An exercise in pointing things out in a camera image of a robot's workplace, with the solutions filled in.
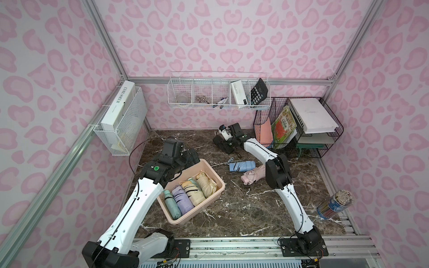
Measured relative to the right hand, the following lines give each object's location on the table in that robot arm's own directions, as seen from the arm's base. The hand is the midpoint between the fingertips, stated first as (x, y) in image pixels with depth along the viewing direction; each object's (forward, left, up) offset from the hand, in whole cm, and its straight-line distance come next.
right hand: (221, 142), depth 107 cm
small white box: (+11, -10, +29) cm, 32 cm away
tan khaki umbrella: (-31, +7, +3) cm, 32 cm away
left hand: (-26, +12, +22) cm, 36 cm away
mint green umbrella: (-28, +16, +1) cm, 32 cm away
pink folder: (+12, -31, -5) cm, 33 cm away
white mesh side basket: (-10, +46, +22) cm, 52 cm away
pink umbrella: (-25, -16, +1) cm, 30 cm away
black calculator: (+12, -21, +28) cm, 37 cm away
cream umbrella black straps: (-37, +12, +6) cm, 39 cm away
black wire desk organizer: (-7, -54, +7) cm, 55 cm away
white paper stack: (+5, -53, +17) cm, 56 cm away
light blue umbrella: (-17, -12, -1) cm, 21 cm away
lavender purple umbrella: (-40, +17, +6) cm, 44 cm away
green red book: (+6, -38, +8) cm, 40 cm away
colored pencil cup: (-42, -49, +8) cm, 65 cm away
